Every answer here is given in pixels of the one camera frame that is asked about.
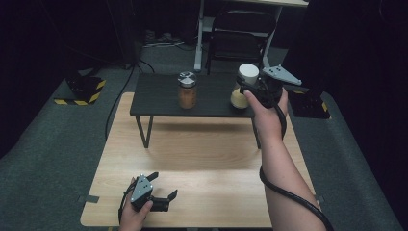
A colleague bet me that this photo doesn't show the black shelf with metal legs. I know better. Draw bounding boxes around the black shelf with metal legs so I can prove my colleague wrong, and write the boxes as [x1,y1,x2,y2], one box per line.
[129,73,283,150]

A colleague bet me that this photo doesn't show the person's right hand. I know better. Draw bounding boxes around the person's right hand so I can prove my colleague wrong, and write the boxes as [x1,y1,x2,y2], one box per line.
[242,87,290,143]

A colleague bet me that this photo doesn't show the black floor cable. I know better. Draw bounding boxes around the black floor cable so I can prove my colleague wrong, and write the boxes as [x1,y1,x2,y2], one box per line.
[104,59,156,141]

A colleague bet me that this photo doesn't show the person's left hand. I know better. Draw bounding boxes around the person's left hand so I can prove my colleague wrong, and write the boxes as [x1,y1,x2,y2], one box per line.
[118,177,154,231]

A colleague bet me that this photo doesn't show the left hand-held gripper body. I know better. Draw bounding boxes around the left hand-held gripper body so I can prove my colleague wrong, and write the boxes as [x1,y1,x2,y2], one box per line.
[129,173,170,213]

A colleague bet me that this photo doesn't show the right hand-held gripper cable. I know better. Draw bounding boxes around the right hand-held gripper cable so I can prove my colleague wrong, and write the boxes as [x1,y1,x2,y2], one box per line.
[259,104,335,231]

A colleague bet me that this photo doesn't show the hand-held gripper cable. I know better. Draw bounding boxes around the hand-held gripper cable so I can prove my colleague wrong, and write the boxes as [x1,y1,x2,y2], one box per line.
[259,104,335,231]
[117,186,137,224]

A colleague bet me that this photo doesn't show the clear jar with white lid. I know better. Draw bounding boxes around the clear jar with white lid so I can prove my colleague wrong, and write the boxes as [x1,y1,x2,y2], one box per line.
[230,63,260,110]

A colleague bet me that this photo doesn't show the black stand base striped tape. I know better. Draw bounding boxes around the black stand base striped tape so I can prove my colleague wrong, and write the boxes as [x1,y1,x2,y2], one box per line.
[286,90,331,120]
[53,75,107,106]

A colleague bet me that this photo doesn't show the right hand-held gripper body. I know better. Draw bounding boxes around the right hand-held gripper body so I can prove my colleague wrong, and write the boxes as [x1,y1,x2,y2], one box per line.
[251,64,303,109]

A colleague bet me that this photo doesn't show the white floor cable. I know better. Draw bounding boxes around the white floor cable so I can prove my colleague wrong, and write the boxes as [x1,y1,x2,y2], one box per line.
[140,30,196,52]

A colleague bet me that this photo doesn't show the black folding chair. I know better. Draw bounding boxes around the black folding chair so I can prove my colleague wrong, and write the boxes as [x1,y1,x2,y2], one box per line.
[205,9,277,77]

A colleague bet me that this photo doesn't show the glass jar with silver lid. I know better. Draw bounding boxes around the glass jar with silver lid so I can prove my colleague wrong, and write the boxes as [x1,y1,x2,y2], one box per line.
[177,70,198,110]

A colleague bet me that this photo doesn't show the white-legged desk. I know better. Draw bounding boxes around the white-legged desk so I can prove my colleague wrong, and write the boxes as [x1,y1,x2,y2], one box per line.
[193,0,311,77]

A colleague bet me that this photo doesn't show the left hand-held gripper cable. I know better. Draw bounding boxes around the left hand-held gripper cable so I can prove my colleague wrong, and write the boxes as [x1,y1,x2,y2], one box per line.
[117,186,137,224]

